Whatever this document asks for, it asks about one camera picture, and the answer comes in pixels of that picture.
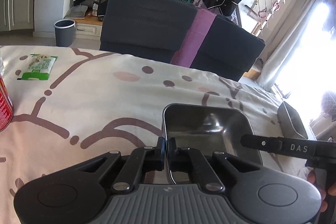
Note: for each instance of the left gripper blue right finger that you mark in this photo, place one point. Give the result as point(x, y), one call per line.
point(192, 162)

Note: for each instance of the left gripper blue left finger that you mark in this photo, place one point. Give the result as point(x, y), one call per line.
point(135, 166)

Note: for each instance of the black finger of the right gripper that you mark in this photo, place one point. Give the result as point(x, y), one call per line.
point(262, 143)

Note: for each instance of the steel square tray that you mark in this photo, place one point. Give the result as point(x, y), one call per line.
point(216, 132)
point(290, 122)

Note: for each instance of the person right hand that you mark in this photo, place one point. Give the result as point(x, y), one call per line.
point(331, 191)

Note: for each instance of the pink cartoon tablecloth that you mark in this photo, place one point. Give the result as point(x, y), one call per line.
point(63, 148)

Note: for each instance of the right dark chair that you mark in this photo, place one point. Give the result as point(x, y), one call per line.
point(228, 50)

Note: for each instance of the dark chair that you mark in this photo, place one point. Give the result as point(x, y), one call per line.
point(228, 50)
point(149, 29)

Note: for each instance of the left dark chair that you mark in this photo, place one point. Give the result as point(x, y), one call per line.
point(149, 29)

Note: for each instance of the green snack packet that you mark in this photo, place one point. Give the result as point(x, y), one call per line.
point(38, 67)

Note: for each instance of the red drink can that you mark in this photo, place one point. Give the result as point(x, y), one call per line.
point(6, 106)

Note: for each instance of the beige curtain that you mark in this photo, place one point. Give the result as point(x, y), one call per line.
point(283, 40)

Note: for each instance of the grey trash bin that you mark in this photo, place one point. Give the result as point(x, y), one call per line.
point(64, 32)

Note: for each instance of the clear plastic water bottle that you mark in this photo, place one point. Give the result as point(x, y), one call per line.
point(2, 67)

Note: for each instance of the grey kitchen cabinet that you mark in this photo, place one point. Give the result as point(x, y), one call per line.
point(17, 15)

